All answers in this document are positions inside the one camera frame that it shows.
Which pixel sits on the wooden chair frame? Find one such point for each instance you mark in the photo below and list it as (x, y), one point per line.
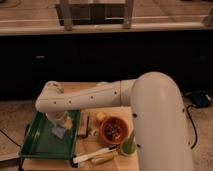
(91, 13)

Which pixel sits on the wooden block with dark strip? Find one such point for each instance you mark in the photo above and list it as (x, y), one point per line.
(83, 130)

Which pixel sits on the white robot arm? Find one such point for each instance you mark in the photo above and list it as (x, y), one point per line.
(159, 115)

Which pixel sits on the orange bowl with food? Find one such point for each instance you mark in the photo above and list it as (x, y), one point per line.
(113, 130)

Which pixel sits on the dark blue floor device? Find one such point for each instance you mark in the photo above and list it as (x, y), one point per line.
(200, 100)

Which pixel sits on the blue-grey sponge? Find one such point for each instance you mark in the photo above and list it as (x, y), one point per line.
(59, 131)

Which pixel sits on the green plastic tray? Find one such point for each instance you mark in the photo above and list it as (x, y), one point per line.
(41, 143)

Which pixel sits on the yellow corn cob toy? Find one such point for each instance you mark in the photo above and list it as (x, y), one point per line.
(104, 158)

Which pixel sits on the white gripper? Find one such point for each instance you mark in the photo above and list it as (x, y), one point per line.
(60, 118)

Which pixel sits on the green cone toy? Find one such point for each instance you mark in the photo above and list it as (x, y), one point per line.
(128, 146)

